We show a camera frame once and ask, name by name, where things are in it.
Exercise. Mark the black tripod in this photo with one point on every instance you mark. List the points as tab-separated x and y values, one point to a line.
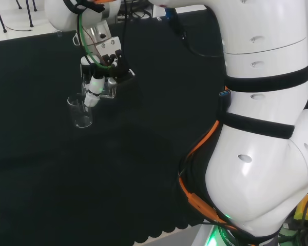
1	18

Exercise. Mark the yellow stop button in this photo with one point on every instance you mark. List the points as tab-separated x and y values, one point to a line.
306	205

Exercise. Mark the black bench cloth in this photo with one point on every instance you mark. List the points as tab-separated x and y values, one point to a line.
66	166

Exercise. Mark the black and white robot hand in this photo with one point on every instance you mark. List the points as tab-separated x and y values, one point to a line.
118	69

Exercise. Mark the small clear clip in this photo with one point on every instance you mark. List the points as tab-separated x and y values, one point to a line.
59	33

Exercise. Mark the small clear glass beaker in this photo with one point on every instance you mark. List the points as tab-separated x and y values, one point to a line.
109	91

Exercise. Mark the clear glass beaker with spout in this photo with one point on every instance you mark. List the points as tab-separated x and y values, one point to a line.
79	118

